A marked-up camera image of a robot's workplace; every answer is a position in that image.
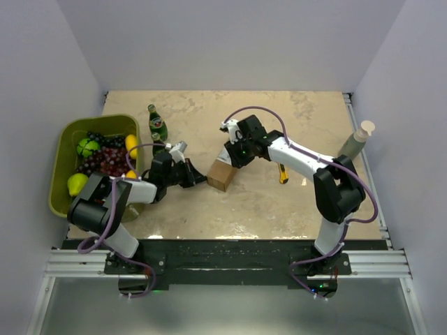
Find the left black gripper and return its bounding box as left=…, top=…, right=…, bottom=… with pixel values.
left=163, top=157, right=207, bottom=188

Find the brown cardboard express box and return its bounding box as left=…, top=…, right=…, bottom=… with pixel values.
left=207, top=147, right=237, bottom=192

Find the yellow utility knife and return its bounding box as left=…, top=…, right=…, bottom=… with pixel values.
left=277, top=163, right=288, bottom=184

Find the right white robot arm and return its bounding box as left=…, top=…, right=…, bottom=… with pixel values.
left=220, top=115, right=366, bottom=274

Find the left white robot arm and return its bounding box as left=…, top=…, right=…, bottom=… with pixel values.
left=67, top=151, right=207, bottom=274

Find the green glass bottle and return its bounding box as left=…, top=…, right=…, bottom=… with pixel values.
left=147, top=104, right=168, bottom=141
left=151, top=133, right=166, bottom=157

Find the orange round fruit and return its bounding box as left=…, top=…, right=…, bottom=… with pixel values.
left=126, top=170, right=138, bottom=179

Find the yellow lemon fruit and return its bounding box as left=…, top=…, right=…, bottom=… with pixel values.
left=125, top=134, right=138, bottom=152

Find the red purple grape bunch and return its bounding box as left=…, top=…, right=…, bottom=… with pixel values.
left=76, top=147, right=130, bottom=177

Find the dark black grape bunch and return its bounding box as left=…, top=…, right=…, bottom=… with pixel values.
left=87, top=132, right=125, bottom=149

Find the beige cup bottle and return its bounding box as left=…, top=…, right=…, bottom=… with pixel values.
left=338, top=120, right=375, bottom=160

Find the yellow green pear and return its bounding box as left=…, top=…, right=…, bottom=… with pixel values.
left=67, top=173, right=89, bottom=197

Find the olive green plastic bin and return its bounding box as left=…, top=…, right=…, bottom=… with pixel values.
left=48, top=114, right=141, bottom=218

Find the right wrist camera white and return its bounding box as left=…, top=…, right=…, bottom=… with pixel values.
left=220, top=119, right=243, bottom=144

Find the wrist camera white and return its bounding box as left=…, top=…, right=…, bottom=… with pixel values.
left=220, top=119, right=243, bottom=144
left=165, top=141, right=187, bottom=163

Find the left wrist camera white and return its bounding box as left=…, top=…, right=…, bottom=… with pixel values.
left=165, top=141, right=187, bottom=163

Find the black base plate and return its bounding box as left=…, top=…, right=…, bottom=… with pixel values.
left=61, top=238, right=352, bottom=295

